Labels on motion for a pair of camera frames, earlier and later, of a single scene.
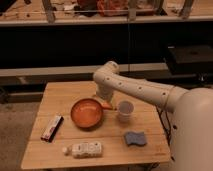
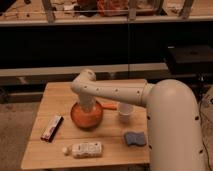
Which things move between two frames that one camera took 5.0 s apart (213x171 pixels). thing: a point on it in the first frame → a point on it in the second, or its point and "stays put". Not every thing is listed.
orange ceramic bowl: (86, 113) stays put
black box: (185, 61) stays put
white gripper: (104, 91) → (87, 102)
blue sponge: (135, 138) stays put
